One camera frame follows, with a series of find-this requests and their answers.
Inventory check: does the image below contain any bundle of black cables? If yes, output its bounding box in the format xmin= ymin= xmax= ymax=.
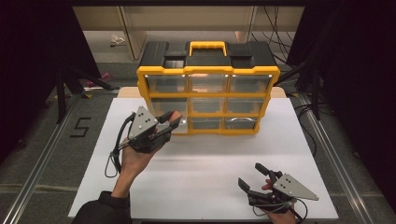
xmin=248 ymin=6 xmax=301 ymax=67

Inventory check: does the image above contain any grid of clear drawers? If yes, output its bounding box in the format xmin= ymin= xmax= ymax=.
xmin=144 ymin=74 xmax=273 ymax=131

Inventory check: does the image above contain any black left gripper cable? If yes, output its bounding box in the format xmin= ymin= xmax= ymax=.
xmin=105 ymin=112 xmax=137 ymax=179

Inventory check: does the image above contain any black floor cable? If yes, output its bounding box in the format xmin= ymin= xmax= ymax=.
xmin=293 ymin=102 xmax=319 ymax=159

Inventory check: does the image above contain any crumpled white paper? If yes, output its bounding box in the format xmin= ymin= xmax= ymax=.
xmin=109 ymin=34 xmax=127 ymax=48

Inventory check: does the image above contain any beige shelf unit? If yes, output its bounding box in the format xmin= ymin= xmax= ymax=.
xmin=72 ymin=6 xmax=305 ymax=63

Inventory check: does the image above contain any person's left hand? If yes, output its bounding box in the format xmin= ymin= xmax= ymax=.
xmin=120 ymin=143 xmax=164 ymax=182

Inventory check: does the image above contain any black metal stand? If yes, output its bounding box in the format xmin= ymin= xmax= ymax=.
xmin=54 ymin=60 xmax=120 ymax=125
xmin=274 ymin=60 xmax=322 ymax=121

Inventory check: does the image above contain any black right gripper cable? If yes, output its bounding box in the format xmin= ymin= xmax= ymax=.
xmin=251 ymin=199 xmax=308 ymax=224

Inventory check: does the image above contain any transparent pull-out drawer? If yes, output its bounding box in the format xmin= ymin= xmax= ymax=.
xmin=155 ymin=116 xmax=190 ymax=135

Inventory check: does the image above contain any white foam board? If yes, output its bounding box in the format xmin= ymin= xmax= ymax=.
xmin=67 ymin=97 xmax=340 ymax=221

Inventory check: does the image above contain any person's right hand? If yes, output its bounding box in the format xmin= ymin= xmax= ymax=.
xmin=261 ymin=179 xmax=298 ymax=224

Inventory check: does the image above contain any metal floor rail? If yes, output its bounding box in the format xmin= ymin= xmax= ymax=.
xmin=2 ymin=92 xmax=80 ymax=224
xmin=297 ymin=92 xmax=376 ymax=224

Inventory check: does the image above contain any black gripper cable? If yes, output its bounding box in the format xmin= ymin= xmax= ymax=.
xmin=105 ymin=112 xmax=137 ymax=179
xmin=251 ymin=199 xmax=308 ymax=224

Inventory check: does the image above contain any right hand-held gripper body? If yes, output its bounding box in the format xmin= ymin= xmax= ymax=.
xmin=247 ymin=171 xmax=320 ymax=215

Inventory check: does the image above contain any yellow and black organizer cabinet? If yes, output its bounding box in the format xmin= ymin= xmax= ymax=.
xmin=135 ymin=40 xmax=281 ymax=136

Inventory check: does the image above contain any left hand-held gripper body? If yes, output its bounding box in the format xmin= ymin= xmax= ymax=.
xmin=127 ymin=105 xmax=172 ymax=153

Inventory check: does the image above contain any pink object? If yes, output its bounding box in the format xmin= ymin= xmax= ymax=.
xmin=85 ymin=71 xmax=114 ymax=88

